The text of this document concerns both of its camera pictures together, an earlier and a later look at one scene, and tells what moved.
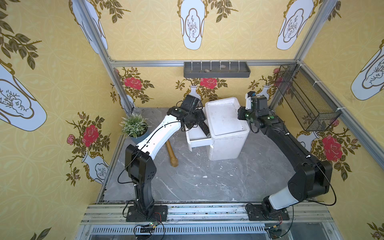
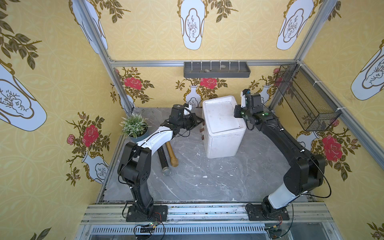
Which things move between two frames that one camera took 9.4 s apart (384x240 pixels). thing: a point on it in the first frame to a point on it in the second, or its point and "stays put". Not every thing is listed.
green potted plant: (135, 126) stays put
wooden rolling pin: (174, 161) stays put
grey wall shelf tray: (216, 69) stays put
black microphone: (205, 128) to (166, 170)
